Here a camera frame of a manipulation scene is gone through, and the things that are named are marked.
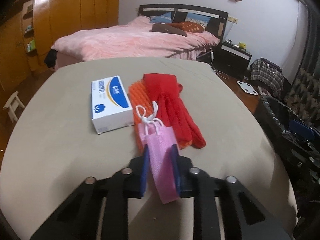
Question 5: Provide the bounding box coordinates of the pink woven gift bag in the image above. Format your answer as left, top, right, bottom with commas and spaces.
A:
136, 101, 179, 204

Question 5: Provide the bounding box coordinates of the red mesh net bag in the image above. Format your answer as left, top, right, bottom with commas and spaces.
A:
143, 73, 206, 148

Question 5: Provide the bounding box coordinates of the orange foam net sleeve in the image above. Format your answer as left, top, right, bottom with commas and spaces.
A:
128, 78, 193, 153

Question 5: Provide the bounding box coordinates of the white blue tissue box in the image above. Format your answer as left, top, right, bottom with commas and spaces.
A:
91, 75, 134, 134

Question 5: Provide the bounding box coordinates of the black lined trash bin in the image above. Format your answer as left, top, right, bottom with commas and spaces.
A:
254, 96, 319, 206

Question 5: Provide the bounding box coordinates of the white bathroom scale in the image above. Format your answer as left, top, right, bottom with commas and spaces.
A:
236, 81, 259, 96

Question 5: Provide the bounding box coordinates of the black nightstand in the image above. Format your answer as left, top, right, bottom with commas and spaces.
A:
212, 41, 252, 80

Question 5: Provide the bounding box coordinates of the small white wooden stool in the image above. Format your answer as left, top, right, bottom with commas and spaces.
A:
3, 91, 25, 123

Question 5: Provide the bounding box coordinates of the plaid cloth covered chair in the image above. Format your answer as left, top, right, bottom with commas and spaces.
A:
250, 59, 284, 97

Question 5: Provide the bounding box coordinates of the dark patterned curtain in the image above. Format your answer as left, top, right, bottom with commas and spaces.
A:
285, 9, 319, 129

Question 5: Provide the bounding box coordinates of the yellow plush toy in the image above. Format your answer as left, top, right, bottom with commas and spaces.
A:
238, 42, 246, 50

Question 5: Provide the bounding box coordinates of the pink quilted bed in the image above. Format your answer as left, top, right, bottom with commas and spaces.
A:
44, 16, 220, 70

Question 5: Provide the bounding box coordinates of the brown flat cushion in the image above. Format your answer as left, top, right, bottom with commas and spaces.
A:
150, 23, 187, 37

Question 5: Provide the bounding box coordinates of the black bed headboard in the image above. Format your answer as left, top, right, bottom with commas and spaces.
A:
138, 4, 229, 41

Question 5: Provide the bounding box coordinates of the right blue pillow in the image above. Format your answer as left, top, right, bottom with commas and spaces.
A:
185, 12, 210, 28

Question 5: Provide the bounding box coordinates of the blue pillow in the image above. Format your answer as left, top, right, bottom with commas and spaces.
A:
150, 12, 172, 23
185, 12, 210, 28

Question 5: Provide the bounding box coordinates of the left blue pillow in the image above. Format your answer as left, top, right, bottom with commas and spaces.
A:
150, 12, 172, 23

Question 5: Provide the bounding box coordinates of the wooden wardrobe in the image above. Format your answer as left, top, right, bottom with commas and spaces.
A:
1, 0, 119, 91

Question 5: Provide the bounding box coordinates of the white charger cable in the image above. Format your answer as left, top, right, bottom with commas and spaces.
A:
209, 51, 230, 80

